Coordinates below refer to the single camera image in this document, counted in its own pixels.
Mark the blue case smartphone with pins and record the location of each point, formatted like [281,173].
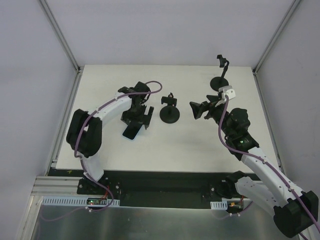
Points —
[131,132]

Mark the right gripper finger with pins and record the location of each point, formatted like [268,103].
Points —
[213,98]
[198,109]

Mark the right aluminium frame post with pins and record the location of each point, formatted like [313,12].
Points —
[276,35]

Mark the white cable duct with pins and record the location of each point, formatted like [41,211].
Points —
[67,201]
[219,205]

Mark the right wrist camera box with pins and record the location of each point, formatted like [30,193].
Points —
[226,91]

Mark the black phone stand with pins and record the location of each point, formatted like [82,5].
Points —
[169,114]
[219,81]

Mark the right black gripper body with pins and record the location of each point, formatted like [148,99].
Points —
[206,108]

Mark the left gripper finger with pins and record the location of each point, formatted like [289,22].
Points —
[147,117]
[126,117]

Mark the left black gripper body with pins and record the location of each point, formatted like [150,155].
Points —
[137,119]

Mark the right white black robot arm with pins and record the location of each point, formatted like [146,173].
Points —
[293,210]

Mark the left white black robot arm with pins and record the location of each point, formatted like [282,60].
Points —
[85,132]

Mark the aluminium frame post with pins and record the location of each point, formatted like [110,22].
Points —
[276,35]
[59,34]

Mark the left white cable duct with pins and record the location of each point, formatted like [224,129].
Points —
[67,201]

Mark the right white cable duct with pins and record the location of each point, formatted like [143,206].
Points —
[219,205]

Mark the left aluminium frame post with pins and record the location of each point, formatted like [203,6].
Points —
[59,34]

